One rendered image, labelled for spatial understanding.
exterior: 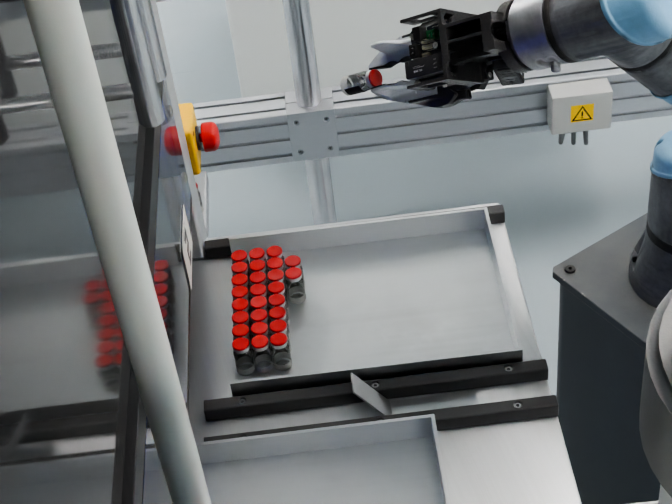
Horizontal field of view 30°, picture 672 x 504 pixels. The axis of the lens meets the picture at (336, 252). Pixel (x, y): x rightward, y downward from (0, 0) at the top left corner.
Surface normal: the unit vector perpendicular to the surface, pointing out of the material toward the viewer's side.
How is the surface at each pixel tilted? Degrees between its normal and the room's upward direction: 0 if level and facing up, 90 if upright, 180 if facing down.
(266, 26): 90
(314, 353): 0
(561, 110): 90
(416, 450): 0
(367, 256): 0
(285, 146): 90
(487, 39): 58
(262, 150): 90
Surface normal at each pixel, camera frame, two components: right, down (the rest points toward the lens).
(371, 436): 0.07, 0.66
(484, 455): -0.10, -0.74
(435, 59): -0.68, 0.03
